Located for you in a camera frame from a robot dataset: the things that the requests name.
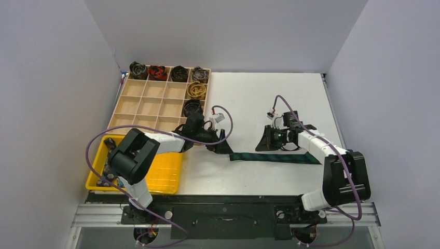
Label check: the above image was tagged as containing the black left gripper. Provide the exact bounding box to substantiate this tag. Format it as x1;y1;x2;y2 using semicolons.
193;126;233;154

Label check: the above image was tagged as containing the green navy striped tie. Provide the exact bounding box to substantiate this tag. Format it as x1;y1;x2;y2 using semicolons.
229;153;321;164

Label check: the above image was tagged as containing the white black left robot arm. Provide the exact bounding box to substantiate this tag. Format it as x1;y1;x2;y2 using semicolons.
107;113;233;223

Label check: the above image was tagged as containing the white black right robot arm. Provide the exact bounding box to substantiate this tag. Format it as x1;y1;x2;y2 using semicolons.
255;111;371;222

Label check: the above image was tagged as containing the rolled navy floral tie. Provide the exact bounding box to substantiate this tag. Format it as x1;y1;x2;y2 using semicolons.
182;99;203;117

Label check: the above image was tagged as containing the yellow plastic tray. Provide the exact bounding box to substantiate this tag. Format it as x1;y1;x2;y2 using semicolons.
91;133;183;195

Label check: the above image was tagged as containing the rolled yellow beetle tie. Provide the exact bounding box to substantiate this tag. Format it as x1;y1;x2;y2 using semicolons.
186;81;207;100

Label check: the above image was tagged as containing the rolled grey patterned tie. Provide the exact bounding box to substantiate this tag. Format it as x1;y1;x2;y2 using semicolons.
191;66;210;84

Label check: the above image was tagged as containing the rolled black gold tie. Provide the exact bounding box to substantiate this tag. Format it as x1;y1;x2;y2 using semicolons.
170;65;189;82

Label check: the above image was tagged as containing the wooden compartment organizer box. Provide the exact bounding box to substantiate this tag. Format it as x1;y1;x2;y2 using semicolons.
108;66;211;135

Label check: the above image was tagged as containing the rolled red black tie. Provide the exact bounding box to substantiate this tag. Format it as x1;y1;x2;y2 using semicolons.
148;65;168;81

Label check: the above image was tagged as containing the floral dark tie in tray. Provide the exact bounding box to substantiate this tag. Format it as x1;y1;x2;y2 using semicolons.
96;137;125;188

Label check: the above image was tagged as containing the rolled black grey tie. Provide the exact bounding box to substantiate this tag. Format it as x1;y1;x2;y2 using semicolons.
129;61;148;80

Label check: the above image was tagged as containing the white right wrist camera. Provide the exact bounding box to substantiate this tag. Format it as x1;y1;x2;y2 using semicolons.
270;116;283;129

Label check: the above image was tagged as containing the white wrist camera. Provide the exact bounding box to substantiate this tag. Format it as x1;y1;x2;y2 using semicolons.
270;116;283;129
209;113;225;126

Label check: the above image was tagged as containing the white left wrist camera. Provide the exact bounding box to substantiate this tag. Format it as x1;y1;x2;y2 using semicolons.
209;113;225;126

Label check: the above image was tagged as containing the aluminium black mounting rail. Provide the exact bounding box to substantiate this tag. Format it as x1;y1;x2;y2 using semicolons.
67;192;379;248

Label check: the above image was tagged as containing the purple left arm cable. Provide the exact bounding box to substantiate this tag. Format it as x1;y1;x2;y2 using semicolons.
85;104;235;248

